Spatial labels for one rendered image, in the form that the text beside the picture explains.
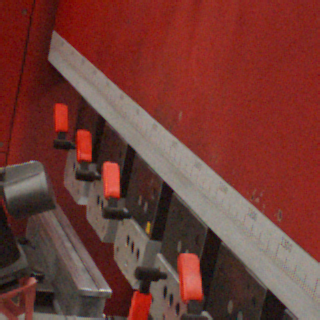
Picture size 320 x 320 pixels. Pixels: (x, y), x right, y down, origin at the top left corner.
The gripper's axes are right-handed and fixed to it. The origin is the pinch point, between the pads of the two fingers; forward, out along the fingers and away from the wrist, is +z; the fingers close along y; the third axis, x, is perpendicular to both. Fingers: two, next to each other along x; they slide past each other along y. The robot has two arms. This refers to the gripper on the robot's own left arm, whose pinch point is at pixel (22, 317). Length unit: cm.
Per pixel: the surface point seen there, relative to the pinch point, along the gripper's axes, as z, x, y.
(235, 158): -22.2, -29.1, -27.5
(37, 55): -14, -21, 86
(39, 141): 4, -16, 85
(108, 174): -11.9, -19.0, 9.9
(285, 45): -35, -36, -34
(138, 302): -3.7, -14.6, -16.0
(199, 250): -11.1, -22.7, -23.7
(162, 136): -18.0, -26.6, 0.1
